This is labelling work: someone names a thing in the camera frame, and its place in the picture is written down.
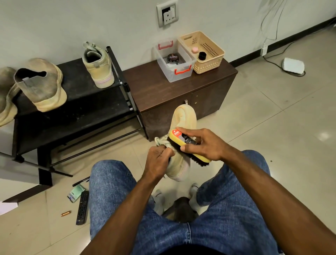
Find person's left hand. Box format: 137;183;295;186
142;145;175;183

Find person's right hand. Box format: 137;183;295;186
180;127;233;164

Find black orange shoe brush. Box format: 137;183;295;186
168;128;211;167

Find pale green lace-up shoe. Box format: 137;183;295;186
154;104;198;182
82;42;115;89

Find clear plastic storage box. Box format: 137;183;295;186
153;40;196;83

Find beige plastic basket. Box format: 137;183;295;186
177;31;225;75

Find worn tan slip-on shoe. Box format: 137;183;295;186
14;58;68;112
0;67;22;127

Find person's right forearm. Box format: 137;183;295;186
223;151;336;255

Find person's left leg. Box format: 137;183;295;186
89;159;190;255

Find person's leg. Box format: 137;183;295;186
89;159;190;255
186;150;279;255

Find dark brown wooden cabinet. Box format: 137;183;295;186
123;58;238;142

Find person's right leg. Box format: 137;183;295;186
186;150;279;255

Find black pen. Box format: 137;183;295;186
72;177;90;187

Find black metal shoe rack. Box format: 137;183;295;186
0;46;148;203

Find green paper packet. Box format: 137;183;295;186
67;184;86;203

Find black remote control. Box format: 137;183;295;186
76;190;90;226

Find white router box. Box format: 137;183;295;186
281;57;306;76

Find white paper sheet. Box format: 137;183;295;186
0;202;19;216

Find white cable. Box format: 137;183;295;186
258;0;305;77

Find white wall socket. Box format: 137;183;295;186
156;0;179;28

